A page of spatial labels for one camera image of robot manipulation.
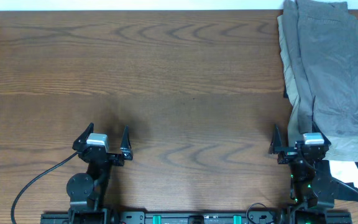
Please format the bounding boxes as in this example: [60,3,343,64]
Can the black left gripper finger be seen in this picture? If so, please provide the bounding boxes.
[72,123,94,151]
[120,126,133,161]

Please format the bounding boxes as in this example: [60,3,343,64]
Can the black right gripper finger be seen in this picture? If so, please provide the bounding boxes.
[312,121,331,146]
[268,125,283,154]

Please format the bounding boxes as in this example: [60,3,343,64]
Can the grey shorts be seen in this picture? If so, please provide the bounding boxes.
[282,0,358,136]

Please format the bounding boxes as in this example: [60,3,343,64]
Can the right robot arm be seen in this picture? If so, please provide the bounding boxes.
[268,124,356,224]

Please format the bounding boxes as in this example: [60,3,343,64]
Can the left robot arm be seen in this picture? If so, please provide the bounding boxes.
[67,123,133,224]

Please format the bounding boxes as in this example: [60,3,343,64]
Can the white garment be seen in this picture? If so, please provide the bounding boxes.
[329,161,358,188]

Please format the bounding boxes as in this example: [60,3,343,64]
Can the beige khaki shorts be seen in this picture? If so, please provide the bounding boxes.
[277,16,358,162]

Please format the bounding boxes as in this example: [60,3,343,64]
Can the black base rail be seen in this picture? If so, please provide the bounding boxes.
[40,210,352,224]

